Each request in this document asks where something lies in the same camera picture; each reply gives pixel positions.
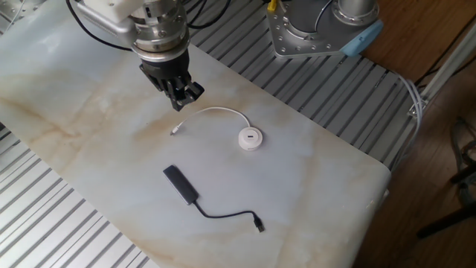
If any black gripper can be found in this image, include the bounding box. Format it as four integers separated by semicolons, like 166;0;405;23
139;50;205;112

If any white round USB hub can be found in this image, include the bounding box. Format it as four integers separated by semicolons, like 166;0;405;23
170;106;263;152

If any dark grey USB docking station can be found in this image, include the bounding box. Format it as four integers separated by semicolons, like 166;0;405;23
162;165;266;234

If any silver plate with screws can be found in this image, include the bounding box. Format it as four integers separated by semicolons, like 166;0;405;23
0;0;48;23

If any black chair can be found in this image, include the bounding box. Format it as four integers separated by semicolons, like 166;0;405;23
416;117;476;239

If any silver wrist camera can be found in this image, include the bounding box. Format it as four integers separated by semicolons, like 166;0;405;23
76;3;138;48

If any black camera cable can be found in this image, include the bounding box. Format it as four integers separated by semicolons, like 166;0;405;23
65;0;133;51

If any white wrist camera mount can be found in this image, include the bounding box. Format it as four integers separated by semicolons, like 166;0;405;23
76;0;144;23

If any white cable bundle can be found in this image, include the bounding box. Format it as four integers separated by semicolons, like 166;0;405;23
390;72;425;172

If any aluminium frame post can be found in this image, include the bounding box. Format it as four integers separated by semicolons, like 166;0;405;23
407;22;476;118

